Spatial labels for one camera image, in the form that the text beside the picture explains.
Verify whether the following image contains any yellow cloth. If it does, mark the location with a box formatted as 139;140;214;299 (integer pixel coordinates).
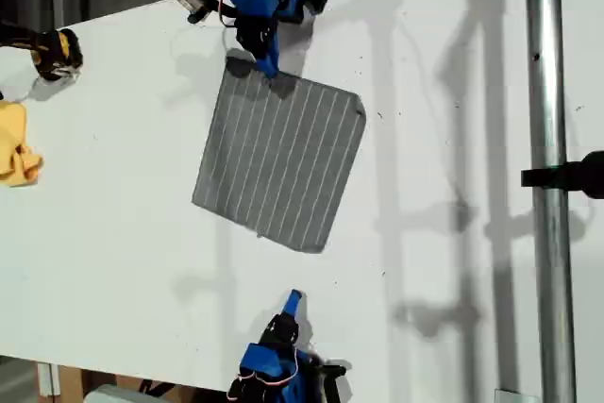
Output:
0;99;44;189

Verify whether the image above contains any white table bracket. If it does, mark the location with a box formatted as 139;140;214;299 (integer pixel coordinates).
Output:
36;362;61;398

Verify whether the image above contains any grey striped towel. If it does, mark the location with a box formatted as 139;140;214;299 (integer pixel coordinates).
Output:
191;54;368;256

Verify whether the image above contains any steel post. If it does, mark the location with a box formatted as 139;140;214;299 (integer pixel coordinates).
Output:
524;0;579;403

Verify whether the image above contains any black yellow power drill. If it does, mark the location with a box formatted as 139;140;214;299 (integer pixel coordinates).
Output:
0;20;85;83

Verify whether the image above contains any brown cardboard box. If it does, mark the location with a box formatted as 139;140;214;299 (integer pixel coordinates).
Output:
59;364;209;403

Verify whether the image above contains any black clamp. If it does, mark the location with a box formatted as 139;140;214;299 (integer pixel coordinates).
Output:
520;150;604;199

